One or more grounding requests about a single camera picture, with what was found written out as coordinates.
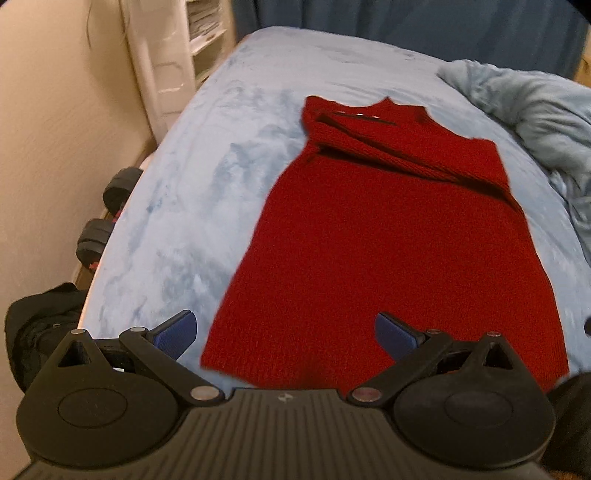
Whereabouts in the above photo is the black bag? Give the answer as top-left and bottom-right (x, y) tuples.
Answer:
(4, 282), (89, 394)

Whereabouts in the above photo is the red knit cardigan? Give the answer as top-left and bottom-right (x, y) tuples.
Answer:
(199, 95), (571, 394)

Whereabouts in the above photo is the dark cloth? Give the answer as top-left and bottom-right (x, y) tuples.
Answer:
(547, 373), (591, 474)

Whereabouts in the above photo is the dark blue curtain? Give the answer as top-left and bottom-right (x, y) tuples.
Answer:
(231, 0), (589, 84)

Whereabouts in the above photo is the fan cable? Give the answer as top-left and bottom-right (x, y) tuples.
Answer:
(83, 0), (100, 48)

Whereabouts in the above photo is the white shelf unit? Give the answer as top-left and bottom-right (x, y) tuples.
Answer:
(119, 0), (242, 136)

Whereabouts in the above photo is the bed with blue fleece sheet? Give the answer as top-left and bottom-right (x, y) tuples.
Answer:
(76, 25), (591, 384)

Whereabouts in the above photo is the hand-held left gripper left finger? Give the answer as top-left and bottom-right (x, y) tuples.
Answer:
(55, 310), (230, 408)

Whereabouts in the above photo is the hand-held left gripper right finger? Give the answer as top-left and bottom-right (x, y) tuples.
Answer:
(346, 312), (520, 406)

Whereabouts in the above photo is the stack of papers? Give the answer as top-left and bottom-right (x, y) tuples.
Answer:
(187, 0), (228, 41)

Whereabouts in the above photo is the black dumbbell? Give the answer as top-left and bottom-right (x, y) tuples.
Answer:
(102, 167), (145, 212)
(76, 218), (117, 265)

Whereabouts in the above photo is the grey-blue blanket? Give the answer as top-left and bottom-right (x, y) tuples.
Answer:
(436, 60), (591, 271)

